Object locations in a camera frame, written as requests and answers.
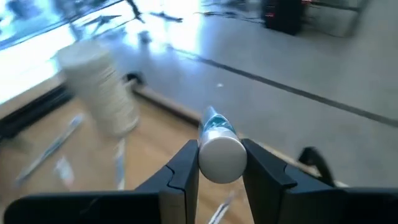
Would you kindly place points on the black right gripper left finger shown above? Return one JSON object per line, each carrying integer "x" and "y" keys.
{"x": 174, "y": 199}

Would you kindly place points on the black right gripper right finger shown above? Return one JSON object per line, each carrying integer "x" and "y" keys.
{"x": 280, "y": 199}

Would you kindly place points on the black hook on frame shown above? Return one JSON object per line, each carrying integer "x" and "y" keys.
{"x": 317, "y": 165}

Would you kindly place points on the blue mouthwash bottle white cap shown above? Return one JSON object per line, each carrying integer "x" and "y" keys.
{"x": 222, "y": 158}

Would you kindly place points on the black equipment case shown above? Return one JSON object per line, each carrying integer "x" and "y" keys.
{"x": 283, "y": 15}

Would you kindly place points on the white wipes canister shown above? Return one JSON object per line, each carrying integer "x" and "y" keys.
{"x": 99, "y": 90}

